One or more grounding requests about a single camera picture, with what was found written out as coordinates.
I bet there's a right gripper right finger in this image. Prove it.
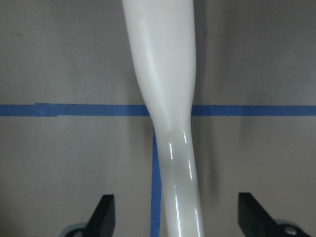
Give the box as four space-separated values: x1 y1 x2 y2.
237 193 309 237

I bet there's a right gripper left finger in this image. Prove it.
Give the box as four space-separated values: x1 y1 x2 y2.
85 195 115 237

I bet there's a white hand brush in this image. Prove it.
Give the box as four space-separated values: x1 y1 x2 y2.
122 0 204 237

